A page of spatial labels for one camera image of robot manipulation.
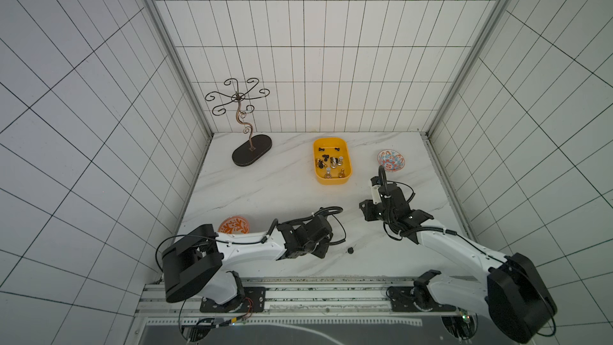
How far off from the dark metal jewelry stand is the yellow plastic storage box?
0.84 feet

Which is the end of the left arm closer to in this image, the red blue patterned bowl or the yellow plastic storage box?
the yellow plastic storage box

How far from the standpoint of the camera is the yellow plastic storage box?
1028 mm

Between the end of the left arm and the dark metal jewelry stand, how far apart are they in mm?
441

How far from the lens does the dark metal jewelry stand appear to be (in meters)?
0.87

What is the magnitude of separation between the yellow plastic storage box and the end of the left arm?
357 millimetres

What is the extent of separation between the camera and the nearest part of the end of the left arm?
23.3 inches

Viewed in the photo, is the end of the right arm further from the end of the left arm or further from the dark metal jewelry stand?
the dark metal jewelry stand
